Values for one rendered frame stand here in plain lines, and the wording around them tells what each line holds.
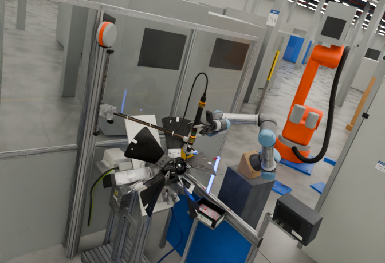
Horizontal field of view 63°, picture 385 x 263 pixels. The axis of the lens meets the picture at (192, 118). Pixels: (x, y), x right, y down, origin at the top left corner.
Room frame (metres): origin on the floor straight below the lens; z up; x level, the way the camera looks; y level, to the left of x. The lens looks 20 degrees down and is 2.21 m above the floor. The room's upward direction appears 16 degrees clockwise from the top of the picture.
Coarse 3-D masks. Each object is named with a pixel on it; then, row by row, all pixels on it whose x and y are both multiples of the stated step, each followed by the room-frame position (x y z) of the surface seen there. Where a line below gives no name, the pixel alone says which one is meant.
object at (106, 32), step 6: (102, 24) 1.98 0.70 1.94; (108, 24) 1.99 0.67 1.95; (102, 30) 1.95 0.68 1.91; (108, 30) 1.97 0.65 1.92; (114, 30) 2.04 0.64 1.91; (96, 36) 1.96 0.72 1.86; (102, 36) 1.95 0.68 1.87; (108, 36) 1.98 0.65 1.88; (114, 36) 2.06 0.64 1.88; (102, 42) 1.96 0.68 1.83; (108, 42) 1.99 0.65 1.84
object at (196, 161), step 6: (192, 156) 2.06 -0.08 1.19; (198, 156) 2.09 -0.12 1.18; (204, 156) 2.12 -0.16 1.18; (186, 162) 1.95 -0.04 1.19; (192, 162) 1.97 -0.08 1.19; (198, 162) 2.00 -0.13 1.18; (204, 162) 2.04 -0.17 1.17; (198, 168) 1.93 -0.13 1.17; (204, 168) 1.97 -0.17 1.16; (210, 168) 2.02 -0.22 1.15
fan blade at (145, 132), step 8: (144, 128) 1.78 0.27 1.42; (136, 136) 1.74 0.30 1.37; (144, 136) 1.76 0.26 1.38; (152, 136) 1.79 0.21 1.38; (136, 144) 1.74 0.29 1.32; (144, 144) 1.76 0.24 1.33; (152, 144) 1.78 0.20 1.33; (128, 152) 1.71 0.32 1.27; (136, 152) 1.73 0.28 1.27; (144, 152) 1.75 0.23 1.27; (152, 152) 1.77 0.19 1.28; (160, 152) 1.80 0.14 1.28; (144, 160) 1.76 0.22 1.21; (152, 160) 1.78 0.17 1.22
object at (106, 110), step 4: (100, 104) 2.00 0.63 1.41; (104, 104) 2.03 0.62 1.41; (100, 108) 1.98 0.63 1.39; (104, 108) 1.98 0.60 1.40; (108, 108) 1.98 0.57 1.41; (112, 108) 2.00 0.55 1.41; (116, 108) 2.03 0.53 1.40; (100, 112) 1.98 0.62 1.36; (104, 112) 1.98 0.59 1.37; (108, 112) 1.97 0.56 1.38; (112, 112) 1.98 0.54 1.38; (104, 116) 1.98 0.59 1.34; (108, 116) 1.97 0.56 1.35; (112, 116) 1.99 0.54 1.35
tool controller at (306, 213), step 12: (276, 204) 1.73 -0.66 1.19; (288, 204) 1.69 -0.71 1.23; (300, 204) 1.70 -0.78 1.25; (276, 216) 1.73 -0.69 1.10; (288, 216) 1.66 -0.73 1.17; (300, 216) 1.61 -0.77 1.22; (312, 216) 1.61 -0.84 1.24; (288, 228) 1.66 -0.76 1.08; (300, 228) 1.60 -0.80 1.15; (312, 228) 1.55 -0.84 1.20; (300, 240) 1.60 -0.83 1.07; (312, 240) 1.63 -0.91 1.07
